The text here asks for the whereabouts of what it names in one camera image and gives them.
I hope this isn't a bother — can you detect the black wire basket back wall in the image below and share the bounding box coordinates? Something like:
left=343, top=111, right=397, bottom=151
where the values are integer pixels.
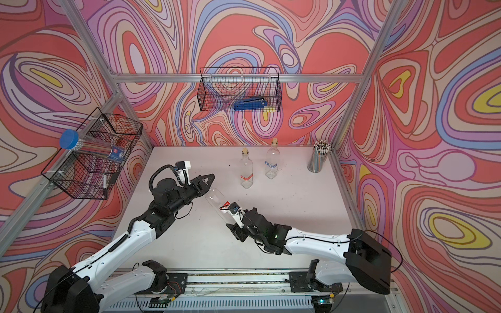
left=197, top=66, right=283, bottom=113

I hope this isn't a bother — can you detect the black marker in basket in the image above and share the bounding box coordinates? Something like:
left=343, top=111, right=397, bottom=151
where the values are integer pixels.
left=103, top=175, right=108, bottom=197

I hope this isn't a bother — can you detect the clear bottle blue label cork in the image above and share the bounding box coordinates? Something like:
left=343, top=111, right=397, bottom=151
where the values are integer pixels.
left=265, top=138, right=280, bottom=179

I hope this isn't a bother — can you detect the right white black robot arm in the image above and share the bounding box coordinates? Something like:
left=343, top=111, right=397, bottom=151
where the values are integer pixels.
left=218, top=203, right=392, bottom=295

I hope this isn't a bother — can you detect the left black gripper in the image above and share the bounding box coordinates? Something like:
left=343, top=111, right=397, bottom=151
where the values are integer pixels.
left=166, top=174, right=215, bottom=216

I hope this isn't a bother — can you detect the blue tool in basket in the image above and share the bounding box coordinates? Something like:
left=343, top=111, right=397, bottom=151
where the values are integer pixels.
left=234, top=96, right=267, bottom=111

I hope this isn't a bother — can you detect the metal cup with pencils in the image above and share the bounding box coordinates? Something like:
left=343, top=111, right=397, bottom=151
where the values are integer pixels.
left=307, top=140, right=332, bottom=173

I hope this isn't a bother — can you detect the clear tube with blue cap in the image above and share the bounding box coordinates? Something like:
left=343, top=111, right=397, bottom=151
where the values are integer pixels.
left=59, top=130, right=125, bottom=162

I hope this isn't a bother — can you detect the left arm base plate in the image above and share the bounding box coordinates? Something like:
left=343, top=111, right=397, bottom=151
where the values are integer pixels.
left=136, top=273, right=188, bottom=296

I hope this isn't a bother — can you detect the black wire basket wall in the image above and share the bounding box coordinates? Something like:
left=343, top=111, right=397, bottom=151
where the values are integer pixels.
left=197, top=66, right=283, bottom=113
left=41, top=108, right=143, bottom=200

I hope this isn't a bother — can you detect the clear bottle with black cap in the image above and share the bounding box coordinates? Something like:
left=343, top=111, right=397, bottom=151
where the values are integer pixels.
left=205, top=188, right=236, bottom=224

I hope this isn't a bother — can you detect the clear bottle red label cork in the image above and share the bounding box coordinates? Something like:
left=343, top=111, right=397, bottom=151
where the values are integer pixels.
left=240, top=148, right=254, bottom=189

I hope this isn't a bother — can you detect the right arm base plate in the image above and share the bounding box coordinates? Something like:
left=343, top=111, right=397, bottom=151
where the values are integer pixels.
left=285, top=271, right=344, bottom=295

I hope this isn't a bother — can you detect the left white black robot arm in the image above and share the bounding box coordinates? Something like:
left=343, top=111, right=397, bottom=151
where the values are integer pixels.
left=38, top=174, right=215, bottom=312

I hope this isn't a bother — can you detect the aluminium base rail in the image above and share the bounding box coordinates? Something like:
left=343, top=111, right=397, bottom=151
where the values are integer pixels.
left=89, top=268, right=396, bottom=298

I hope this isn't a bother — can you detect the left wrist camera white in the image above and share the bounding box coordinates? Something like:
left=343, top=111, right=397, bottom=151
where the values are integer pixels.
left=174, top=161, right=191, bottom=184

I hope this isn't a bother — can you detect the black wire basket left wall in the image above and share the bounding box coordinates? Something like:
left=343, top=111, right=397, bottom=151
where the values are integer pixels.
left=41, top=108, right=143, bottom=200

